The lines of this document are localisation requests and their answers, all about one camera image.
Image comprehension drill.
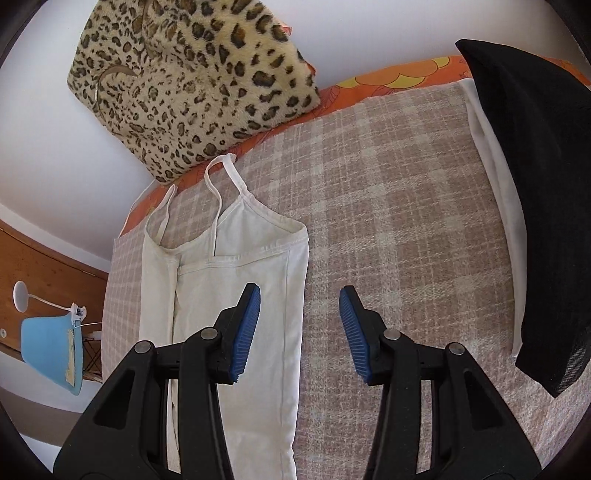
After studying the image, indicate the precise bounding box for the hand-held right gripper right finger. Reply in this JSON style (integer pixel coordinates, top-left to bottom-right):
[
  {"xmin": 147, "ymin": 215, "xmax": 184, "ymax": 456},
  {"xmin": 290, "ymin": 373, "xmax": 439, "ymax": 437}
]
[{"xmin": 338, "ymin": 285, "xmax": 542, "ymax": 480}]

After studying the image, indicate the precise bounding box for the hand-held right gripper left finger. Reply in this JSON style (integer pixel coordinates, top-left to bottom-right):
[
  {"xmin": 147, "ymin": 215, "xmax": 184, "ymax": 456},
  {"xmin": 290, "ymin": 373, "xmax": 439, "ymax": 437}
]
[{"xmin": 53, "ymin": 282, "xmax": 262, "ymax": 480}]

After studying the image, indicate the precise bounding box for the white camisole top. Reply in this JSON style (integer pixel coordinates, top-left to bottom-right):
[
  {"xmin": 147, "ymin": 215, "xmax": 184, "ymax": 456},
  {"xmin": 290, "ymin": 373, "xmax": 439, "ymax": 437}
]
[{"xmin": 137, "ymin": 154, "xmax": 310, "ymax": 480}]

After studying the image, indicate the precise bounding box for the beige plaid blanket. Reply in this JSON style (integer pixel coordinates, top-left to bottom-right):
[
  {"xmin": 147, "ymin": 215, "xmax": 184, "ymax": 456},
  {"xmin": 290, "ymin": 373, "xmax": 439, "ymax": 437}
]
[{"xmin": 100, "ymin": 78, "xmax": 591, "ymax": 480}]

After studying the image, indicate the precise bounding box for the white folded cloth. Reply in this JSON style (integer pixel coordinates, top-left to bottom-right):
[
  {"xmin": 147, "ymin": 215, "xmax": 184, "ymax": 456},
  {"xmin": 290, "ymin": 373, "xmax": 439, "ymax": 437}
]
[{"xmin": 459, "ymin": 78, "xmax": 528, "ymax": 358}]

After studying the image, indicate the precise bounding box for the blue lamp shade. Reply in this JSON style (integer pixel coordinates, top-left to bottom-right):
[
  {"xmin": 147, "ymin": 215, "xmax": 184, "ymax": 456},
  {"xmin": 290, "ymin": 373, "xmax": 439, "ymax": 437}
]
[{"xmin": 20, "ymin": 314, "xmax": 85, "ymax": 397}]

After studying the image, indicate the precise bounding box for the wooden furniture panel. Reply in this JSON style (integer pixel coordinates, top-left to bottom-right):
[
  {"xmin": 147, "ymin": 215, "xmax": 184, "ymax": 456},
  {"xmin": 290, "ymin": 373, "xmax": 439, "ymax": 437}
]
[{"xmin": 0, "ymin": 219, "xmax": 112, "ymax": 384}]

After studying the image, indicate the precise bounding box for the white desk lamp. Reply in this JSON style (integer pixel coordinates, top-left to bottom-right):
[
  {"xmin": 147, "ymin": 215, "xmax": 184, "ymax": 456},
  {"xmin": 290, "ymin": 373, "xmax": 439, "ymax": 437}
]
[{"xmin": 13, "ymin": 281, "xmax": 88, "ymax": 324}]

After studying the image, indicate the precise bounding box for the orange floral bedsheet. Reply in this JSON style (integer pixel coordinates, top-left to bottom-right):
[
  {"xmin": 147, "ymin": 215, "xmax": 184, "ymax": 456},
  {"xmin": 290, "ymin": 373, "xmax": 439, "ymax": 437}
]
[{"xmin": 121, "ymin": 54, "xmax": 578, "ymax": 238}]

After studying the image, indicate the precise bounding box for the black folded garment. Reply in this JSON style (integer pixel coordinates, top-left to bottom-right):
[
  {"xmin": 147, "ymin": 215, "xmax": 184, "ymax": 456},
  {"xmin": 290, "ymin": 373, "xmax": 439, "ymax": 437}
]
[{"xmin": 455, "ymin": 39, "xmax": 591, "ymax": 398}]

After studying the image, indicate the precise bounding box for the leopard print cushion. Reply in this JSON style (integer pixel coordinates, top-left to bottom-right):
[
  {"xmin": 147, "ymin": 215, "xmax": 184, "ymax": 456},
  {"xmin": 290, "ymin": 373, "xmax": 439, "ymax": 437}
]
[{"xmin": 67, "ymin": 0, "xmax": 320, "ymax": 186}]

